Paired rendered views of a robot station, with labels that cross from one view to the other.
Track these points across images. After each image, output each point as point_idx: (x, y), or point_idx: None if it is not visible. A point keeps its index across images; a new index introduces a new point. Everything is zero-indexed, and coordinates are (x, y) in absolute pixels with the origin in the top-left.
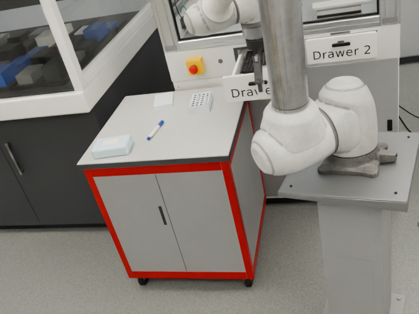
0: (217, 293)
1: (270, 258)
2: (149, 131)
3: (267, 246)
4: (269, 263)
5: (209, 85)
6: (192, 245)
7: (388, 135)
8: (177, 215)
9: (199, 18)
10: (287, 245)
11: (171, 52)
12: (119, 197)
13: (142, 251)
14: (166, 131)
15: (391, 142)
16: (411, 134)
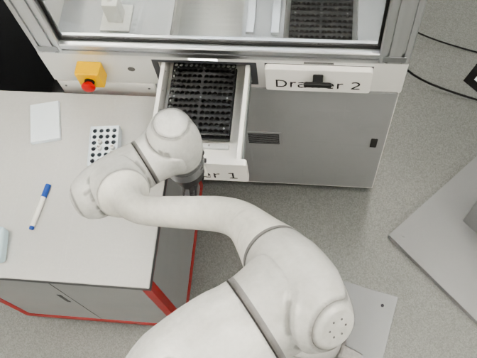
0: (140, 329)
1: (206, 278)
2: (30, 204)
3: (202, 256)
4: (205, 286)
5: (115, 88)
6: (106, 311)
7: (358, 294)
8: (84, 300)
9: (96, 212)
10: (228, 256)
11: (49, 52)
12: (0, 286)
13: (40, 307)
14: (56, 211)
15: (360, 312)
16: (387, 300)
